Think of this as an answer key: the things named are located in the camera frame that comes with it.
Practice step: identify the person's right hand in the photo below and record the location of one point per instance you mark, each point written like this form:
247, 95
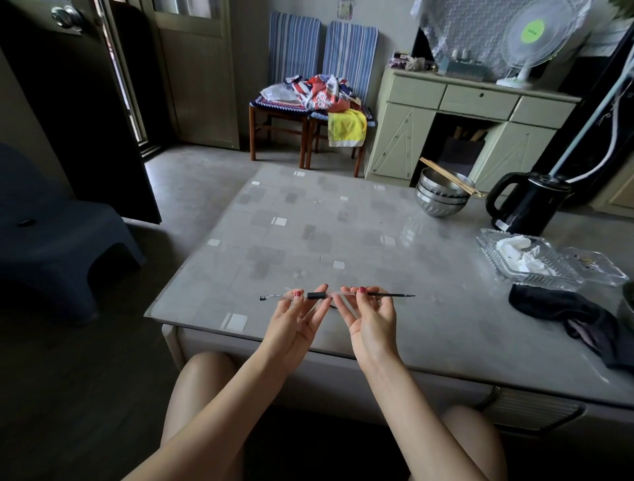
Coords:
371, 327

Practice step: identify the person's left hand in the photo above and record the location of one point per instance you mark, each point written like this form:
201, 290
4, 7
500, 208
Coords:
292, 329

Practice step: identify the person's left thumb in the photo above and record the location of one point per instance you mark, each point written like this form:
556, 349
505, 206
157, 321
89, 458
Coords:
289, 303

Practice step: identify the person's right thumb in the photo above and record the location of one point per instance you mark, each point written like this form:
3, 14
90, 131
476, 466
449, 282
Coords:
375, 301

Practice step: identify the thin black pen refill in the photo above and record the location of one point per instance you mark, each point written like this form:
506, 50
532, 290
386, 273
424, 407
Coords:
391, 295

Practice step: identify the clear pen barrel black grip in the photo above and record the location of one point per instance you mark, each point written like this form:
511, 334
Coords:
317, 296

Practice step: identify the person's right forearm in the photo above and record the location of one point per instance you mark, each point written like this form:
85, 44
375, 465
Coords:
421, 426

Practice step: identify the person's left forearm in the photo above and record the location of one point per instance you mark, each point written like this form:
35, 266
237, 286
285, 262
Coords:
223, 421

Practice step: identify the steel bowl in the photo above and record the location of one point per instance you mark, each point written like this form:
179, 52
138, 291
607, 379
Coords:
436, 209
436, 199
441, 182

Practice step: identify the person's left leg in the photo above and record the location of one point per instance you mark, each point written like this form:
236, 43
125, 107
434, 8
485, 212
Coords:
195, 391

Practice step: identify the person's leg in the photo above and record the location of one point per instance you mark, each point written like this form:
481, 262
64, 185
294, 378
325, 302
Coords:
195, 391
483, 441

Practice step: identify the wooden chopstick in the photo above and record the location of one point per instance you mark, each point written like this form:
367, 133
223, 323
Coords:
448, 174
453, 182

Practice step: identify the crumpled white tissue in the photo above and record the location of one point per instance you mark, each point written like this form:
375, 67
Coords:
520, 255

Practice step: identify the large clear glass tray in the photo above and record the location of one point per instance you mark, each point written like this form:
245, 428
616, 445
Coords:
540, 280

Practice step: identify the black bin with sticks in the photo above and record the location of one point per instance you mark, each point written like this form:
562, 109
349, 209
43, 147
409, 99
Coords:
460, 153

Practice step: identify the yellow towel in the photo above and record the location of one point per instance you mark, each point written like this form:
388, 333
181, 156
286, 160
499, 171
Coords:
346, 128

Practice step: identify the person's right leg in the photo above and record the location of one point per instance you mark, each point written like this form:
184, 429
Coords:
483, 441

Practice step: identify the pale green wooden cabinet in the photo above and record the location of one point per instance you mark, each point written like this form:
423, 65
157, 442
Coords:
411, 124

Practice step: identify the black electric kettle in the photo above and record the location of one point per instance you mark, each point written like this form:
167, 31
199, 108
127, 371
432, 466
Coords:
532, 205

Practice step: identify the black cloth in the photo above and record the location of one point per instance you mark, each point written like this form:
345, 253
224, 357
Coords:
559, 309

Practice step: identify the white plastic bag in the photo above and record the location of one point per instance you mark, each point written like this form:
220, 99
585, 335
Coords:
280, 93

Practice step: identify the colourful crumpled cloth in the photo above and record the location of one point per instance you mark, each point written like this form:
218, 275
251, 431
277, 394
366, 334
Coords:
324, 94

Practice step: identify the small clear glass dish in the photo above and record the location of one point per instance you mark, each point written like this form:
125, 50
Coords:
594, 267

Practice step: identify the dark blue plastic stool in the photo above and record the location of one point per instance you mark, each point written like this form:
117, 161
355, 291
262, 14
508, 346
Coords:
59, 238

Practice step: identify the small clutter of trinkets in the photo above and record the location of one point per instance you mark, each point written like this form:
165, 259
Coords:
408, 62

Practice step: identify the beige door with window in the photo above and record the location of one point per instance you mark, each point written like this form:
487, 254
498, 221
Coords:
198, 74

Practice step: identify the grey box with bottles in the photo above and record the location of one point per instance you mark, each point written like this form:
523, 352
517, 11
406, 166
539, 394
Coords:
463, 69

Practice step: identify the blue striped wooden chair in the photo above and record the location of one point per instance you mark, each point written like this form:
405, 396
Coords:
293, 47
350, 52

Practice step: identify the white pole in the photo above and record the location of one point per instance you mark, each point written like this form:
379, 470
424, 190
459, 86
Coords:
589, 114

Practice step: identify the white lace cloth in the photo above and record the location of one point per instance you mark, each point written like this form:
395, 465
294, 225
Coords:
465, 29

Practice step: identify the black door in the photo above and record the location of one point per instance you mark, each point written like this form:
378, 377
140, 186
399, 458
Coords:
74, 109

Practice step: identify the white electric fan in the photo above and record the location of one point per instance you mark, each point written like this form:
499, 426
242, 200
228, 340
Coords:
535, 34

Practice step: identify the silver door knob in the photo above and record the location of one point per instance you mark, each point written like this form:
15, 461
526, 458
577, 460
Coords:
67, 18

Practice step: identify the wall switch plate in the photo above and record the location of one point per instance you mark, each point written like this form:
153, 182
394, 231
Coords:
345, 9

